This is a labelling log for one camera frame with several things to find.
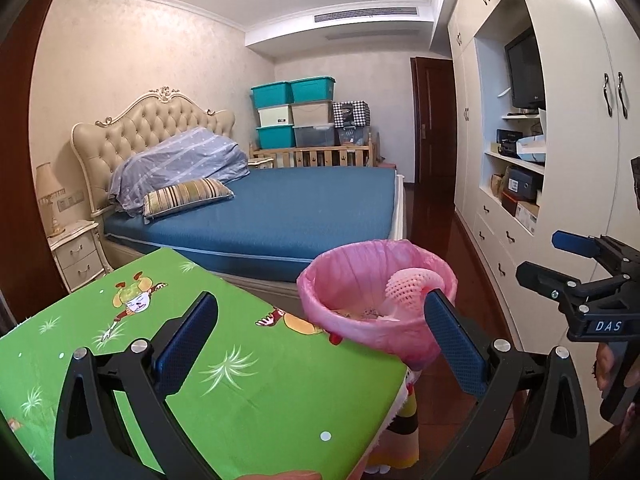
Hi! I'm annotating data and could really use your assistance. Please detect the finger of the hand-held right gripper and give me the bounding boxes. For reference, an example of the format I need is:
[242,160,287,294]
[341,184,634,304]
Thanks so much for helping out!
[552,229,640,277]
[515,260,640,319]

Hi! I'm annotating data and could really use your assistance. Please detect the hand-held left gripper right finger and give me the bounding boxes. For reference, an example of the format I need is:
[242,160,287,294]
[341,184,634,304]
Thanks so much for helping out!
[424,289,591,480]

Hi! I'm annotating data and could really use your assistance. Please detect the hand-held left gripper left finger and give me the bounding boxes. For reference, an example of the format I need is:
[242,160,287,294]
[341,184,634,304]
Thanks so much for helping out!
[52,291,221,480]

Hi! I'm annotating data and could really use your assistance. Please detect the pink foam fruit net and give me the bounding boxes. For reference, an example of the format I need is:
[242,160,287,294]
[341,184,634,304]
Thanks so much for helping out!
[384,267,449,307]

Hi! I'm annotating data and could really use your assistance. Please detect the trash bin with pink bag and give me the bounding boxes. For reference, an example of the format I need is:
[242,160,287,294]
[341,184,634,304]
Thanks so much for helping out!
[296,238,459,372]

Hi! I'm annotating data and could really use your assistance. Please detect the person's right hand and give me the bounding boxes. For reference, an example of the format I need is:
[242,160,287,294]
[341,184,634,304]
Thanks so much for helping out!
[593,344,640,444]

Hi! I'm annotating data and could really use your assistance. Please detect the cardboard box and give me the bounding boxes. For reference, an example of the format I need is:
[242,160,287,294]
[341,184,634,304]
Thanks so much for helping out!
[514,201,540,235]

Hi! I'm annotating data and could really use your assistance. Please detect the dark storage box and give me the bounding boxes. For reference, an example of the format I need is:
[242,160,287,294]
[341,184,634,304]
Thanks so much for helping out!
[505,167,545,202]

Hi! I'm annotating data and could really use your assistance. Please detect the green cartoon printed tablecloth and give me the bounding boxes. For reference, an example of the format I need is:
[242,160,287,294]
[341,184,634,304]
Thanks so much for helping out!
[0,247,419,480]

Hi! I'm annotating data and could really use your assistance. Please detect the black electronic device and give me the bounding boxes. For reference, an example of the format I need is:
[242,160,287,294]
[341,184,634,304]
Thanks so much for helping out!
[495,128,524,156]

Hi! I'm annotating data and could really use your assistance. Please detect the white built-in wardrobe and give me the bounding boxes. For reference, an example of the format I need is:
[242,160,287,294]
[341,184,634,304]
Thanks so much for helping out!
[447,0,640,447]

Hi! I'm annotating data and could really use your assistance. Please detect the cream nightstand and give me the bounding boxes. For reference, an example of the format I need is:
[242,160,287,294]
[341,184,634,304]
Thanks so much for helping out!
[47,220,109,294]

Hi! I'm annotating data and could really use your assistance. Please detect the striped pillow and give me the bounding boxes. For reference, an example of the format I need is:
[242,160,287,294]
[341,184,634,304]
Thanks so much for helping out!
[142,177,236,220]

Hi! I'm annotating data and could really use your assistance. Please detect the blue mattress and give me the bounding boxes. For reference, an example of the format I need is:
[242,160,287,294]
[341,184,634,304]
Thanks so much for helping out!
[102,165,402,284]

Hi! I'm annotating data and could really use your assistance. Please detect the grey blue duvet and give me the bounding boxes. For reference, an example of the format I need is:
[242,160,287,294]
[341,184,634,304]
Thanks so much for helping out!
[107,126,251,216]

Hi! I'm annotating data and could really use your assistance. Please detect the black television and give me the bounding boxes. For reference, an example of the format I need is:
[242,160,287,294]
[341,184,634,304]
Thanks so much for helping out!
[504,27,547,111]

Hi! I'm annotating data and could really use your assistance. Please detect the brown wooden door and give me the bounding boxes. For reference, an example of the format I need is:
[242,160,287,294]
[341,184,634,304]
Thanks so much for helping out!
[409,56,456,187]

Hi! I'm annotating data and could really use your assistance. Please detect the beige table lamp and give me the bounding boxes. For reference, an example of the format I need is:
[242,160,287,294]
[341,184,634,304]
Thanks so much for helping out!
[33,161,67,237]

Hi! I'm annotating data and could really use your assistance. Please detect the teal storage box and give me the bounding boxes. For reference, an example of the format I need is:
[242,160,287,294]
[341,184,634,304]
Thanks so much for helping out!
[256,125,296,150]
[290,76,336,104]
[250,81,295,110]

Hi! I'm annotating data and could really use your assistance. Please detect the beige tufted headboard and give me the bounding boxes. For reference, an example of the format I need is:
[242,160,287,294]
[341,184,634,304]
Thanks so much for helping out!
[70,85,236,222]

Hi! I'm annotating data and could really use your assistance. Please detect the brown wooden partition panel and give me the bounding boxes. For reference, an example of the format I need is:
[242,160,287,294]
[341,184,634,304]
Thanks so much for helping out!
[0,0,72,327]

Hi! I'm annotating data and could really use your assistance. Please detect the dark printed bag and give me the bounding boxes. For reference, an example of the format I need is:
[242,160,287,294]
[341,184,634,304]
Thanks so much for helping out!
[336,126,372,147]

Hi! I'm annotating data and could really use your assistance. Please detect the white storage box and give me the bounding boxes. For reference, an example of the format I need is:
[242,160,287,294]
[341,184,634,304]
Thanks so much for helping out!
[257,105,295,129]

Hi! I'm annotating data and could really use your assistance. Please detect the clear grey storage box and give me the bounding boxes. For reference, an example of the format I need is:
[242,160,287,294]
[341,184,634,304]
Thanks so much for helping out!
[293,123,336,149]

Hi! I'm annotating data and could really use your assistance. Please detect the black white checkered bag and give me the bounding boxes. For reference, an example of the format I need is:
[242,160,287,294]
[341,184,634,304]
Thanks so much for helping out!
[332,101,371,128]

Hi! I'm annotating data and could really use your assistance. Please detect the beige storage box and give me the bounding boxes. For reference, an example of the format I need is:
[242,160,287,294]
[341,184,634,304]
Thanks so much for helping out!
[291,101,335,127]

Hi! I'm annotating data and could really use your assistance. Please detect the ceiling air vent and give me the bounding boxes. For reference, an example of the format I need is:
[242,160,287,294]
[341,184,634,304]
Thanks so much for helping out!
[313,6,419,24]

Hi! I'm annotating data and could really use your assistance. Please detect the wall socket panel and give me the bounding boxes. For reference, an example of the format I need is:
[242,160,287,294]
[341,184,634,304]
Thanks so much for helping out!
[55,190,85,211]

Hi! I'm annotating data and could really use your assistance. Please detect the wooden crib rail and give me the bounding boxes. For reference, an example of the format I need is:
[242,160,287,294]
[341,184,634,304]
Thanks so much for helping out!
[248,132,382,169]

